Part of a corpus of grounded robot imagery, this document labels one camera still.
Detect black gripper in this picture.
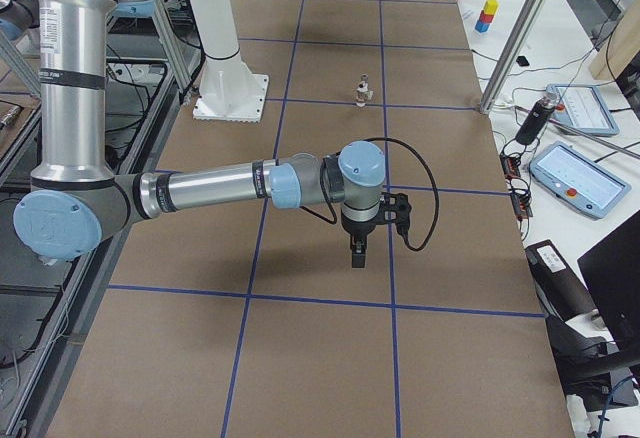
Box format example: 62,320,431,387
341,192,412,268

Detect brass PPR pipe fitting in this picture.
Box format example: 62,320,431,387
355,74,373,108

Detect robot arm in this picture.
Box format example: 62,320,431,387
13,0,411,268
1,0,40,48

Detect orange circuit board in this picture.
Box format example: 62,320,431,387
500,153,533,222

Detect black water bottle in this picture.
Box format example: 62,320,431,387
515,98,555,146

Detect near teach pendant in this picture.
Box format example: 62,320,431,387
529,141,632,219

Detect teach pendant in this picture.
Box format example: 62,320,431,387
529,141,632,219
546,84,620,137

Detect blue toy block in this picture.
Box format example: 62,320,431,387
474,20,490,33

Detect black monitor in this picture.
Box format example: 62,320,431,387
578,212,639,348

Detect red toy block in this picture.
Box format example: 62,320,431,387
478,11,494,26

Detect far teach pendant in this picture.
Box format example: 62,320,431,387
546,84,620,137

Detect yellow toy block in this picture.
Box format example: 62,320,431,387
483,0,499,16

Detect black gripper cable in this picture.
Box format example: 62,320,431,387
299,137,441,252

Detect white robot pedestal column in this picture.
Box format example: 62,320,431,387
190,0,269,122

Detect aluminium frame post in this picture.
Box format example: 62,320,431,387
478,0,546,115

